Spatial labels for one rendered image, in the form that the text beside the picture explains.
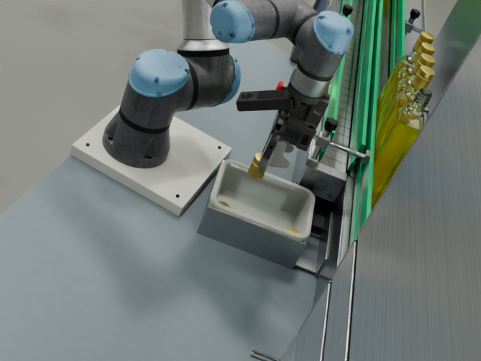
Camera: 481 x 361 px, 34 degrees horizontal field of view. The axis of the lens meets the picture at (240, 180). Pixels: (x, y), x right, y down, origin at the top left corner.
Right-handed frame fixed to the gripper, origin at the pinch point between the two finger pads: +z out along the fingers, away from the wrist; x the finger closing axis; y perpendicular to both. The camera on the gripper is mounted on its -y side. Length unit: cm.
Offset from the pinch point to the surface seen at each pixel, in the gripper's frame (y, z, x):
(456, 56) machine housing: 40, -13, 60
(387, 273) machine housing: 6, -55, -87
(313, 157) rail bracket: 11.0, 0.8, 10.1
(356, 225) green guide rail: 22.7, 1.0, -7.3
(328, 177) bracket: 16.1, 4.2, 10.0
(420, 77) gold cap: 24.8, -22.7, 18.1
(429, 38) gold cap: 26, -24, 35
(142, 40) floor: -59, 90, 184
